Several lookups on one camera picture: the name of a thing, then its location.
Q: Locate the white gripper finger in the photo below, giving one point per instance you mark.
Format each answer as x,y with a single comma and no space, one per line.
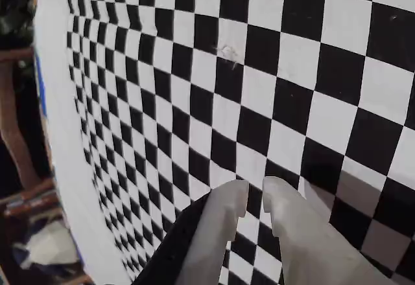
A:
308,249

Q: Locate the orange spined book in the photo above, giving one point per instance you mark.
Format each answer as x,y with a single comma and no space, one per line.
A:
32,207

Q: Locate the black white checkered cloth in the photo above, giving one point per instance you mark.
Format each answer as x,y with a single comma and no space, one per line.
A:
291,71

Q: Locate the blue tape strip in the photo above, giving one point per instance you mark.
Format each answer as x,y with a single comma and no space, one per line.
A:
40,81

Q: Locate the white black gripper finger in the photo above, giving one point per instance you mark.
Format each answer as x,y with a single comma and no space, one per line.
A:
207,233

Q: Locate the green pothos plant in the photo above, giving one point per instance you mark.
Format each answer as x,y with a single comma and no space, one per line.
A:
16,22

